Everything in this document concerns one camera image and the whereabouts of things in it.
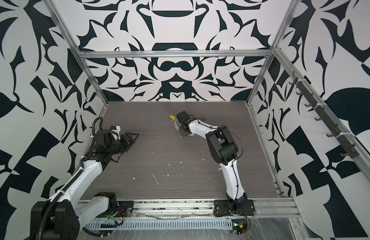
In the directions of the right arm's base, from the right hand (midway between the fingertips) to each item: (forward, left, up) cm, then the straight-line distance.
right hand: (187, 128), depth 103 cm
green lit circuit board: (-54, -24, -3) cm, 59 cm away
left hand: (-14, +27, +15) cm, 34 cm away
